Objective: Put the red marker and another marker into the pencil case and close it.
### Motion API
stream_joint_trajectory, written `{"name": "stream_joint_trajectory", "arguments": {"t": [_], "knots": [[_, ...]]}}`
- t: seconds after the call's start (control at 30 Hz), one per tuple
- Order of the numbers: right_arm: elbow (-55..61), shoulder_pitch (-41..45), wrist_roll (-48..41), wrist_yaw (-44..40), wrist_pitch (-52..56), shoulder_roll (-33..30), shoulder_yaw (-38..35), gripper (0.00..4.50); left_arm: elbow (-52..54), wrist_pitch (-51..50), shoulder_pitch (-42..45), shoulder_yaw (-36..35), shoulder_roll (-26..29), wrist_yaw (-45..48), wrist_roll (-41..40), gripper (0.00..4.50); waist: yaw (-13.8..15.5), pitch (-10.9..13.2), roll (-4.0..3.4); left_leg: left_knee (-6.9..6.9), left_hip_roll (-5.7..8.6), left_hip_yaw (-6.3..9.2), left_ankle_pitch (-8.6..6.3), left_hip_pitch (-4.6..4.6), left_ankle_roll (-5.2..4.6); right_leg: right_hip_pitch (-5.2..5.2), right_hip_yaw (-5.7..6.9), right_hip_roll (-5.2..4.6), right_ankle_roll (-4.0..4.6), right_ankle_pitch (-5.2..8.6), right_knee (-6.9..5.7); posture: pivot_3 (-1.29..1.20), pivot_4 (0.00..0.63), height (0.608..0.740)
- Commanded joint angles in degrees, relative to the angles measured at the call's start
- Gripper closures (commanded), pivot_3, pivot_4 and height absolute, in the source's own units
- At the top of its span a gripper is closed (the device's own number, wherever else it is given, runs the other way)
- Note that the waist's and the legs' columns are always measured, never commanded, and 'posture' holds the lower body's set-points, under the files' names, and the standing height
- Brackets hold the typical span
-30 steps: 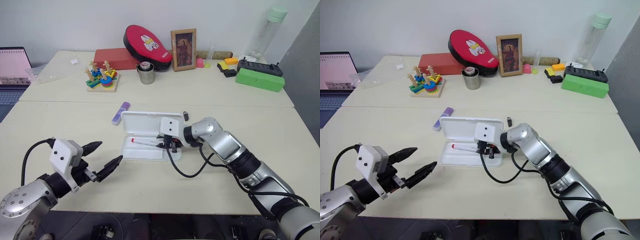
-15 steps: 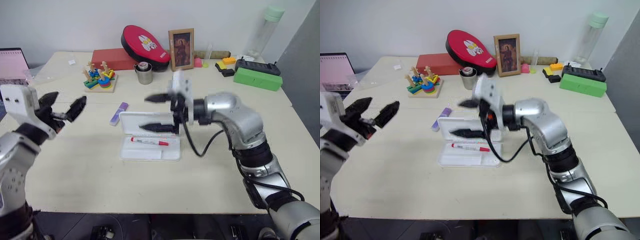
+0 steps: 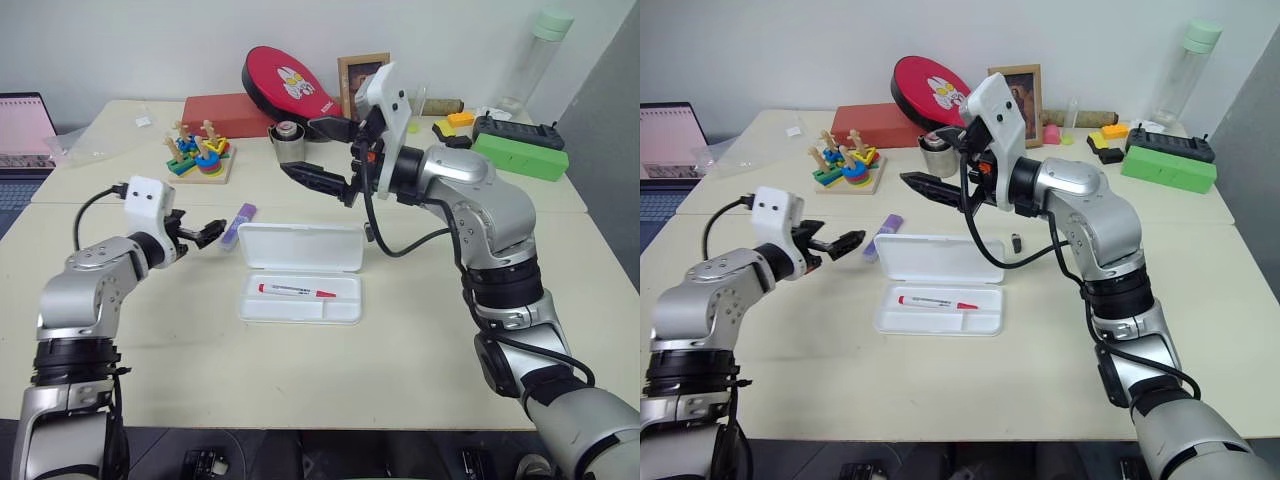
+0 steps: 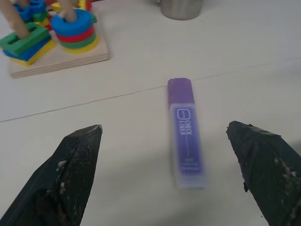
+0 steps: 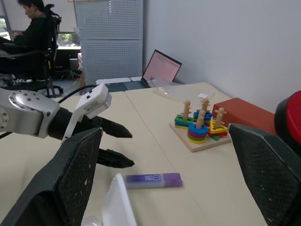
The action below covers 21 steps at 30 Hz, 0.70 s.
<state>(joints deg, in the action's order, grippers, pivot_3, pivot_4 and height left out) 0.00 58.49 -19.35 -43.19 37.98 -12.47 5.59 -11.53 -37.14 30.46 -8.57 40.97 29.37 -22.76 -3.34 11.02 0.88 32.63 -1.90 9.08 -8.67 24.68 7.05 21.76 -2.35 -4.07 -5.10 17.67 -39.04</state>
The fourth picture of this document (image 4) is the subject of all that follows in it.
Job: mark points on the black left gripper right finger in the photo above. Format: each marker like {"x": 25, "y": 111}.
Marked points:
{"x": 265, "y": 164}

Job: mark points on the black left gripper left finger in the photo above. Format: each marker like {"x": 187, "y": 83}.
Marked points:
{"x": 77, "y": 169}

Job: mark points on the purple highlighter marker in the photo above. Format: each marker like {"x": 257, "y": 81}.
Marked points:
{"x": 187, "y": 141}

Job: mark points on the wooden shape stacking toy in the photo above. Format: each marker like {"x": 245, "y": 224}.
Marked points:
{"x": 77, "y": 60}

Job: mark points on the yellow rectangular toy block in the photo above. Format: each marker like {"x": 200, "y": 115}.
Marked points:
{"x": 35, "y": 58}

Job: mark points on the blue rectangular toy block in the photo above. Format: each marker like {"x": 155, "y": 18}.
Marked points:
{"x": 28, "y": 54}

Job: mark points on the green rectangular toy block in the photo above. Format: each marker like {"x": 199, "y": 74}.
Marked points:
{"x": 35, "y": 37}

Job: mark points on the yellow cross toy block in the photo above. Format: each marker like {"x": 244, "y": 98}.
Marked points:
{"x": 44, "y": 23}

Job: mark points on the green cross toy block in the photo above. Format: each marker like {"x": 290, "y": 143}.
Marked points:
{"x": 42, "y": 17}

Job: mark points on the wooden toy peg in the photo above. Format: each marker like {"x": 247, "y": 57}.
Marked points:
{"x": 68, "y": 11}
{"x": 16, "y": 21}

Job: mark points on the yellow jagged toy block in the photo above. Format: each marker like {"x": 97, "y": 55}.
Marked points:
{"x": 57, "y": 7}

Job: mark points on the blue cross toy block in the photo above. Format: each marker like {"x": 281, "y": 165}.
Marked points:
{"x": 33, "y": 9}

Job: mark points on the silver metal cup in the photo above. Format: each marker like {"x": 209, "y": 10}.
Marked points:
{"x": 182, "y": 8}

